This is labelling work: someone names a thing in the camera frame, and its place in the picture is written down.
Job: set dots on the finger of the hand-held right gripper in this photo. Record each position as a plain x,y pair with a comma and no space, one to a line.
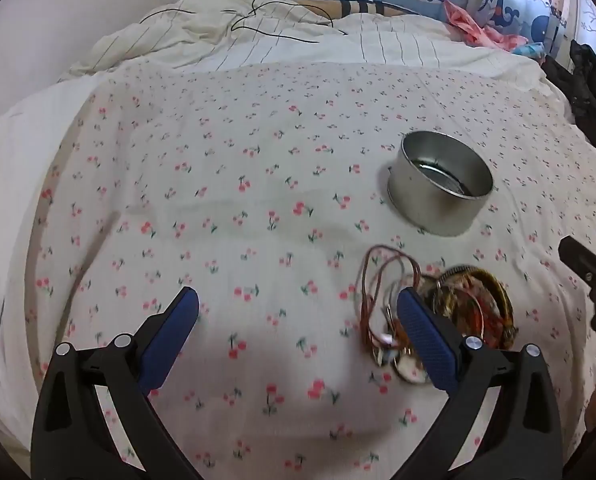
580,257

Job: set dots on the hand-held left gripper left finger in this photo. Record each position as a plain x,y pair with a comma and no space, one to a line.
170,340

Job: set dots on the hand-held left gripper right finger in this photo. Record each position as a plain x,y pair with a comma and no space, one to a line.
428,345

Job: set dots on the silver metal bangle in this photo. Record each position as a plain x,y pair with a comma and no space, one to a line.
408,371

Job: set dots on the thin gold bangle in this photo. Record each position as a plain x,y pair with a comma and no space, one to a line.
505,305

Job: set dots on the round silver metal tin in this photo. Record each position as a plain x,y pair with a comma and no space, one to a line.
428,200

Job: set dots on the cherry print bed sheet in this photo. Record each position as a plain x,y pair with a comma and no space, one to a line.
227,210

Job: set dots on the black jacket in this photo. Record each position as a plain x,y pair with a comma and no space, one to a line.
588,90

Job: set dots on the white mattress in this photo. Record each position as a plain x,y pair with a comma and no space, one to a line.
12,200

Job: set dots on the pink cloth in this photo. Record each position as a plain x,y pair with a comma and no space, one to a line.
470,25

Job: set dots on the striped cream duvet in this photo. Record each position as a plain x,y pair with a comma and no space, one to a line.
378,45

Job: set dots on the yellow black striped pillow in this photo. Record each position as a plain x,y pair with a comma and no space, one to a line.
358,7

